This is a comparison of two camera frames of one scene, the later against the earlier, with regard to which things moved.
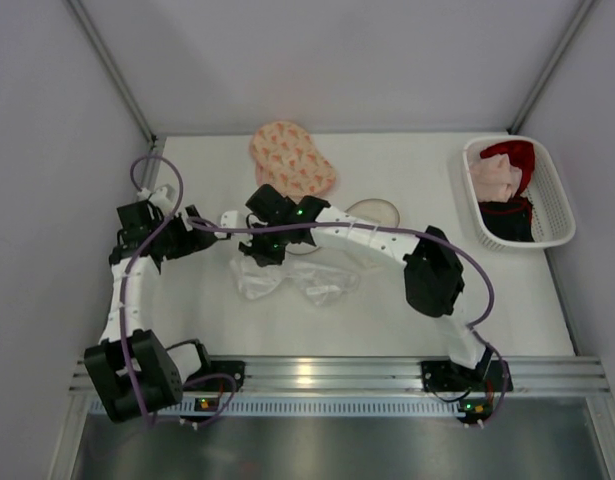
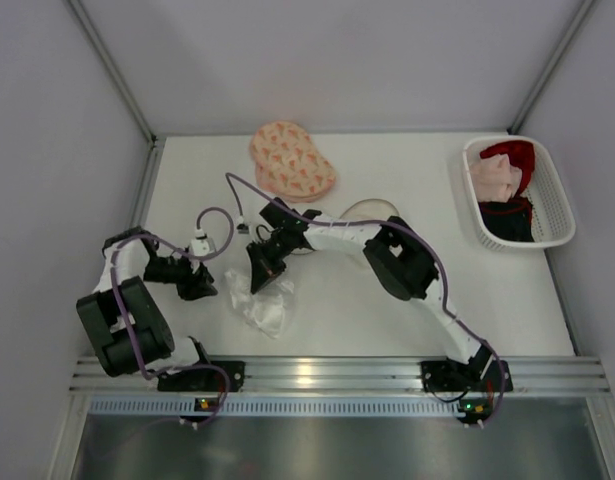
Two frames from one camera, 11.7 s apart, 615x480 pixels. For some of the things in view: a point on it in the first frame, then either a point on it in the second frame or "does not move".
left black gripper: (188, 232) to (191, 280)
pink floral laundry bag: (287, 159) does not move
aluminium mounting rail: (376, 376) does not move
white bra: (322, 283) to (263, 308)
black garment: (510, 219) does not move
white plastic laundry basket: (553, 218) does not move
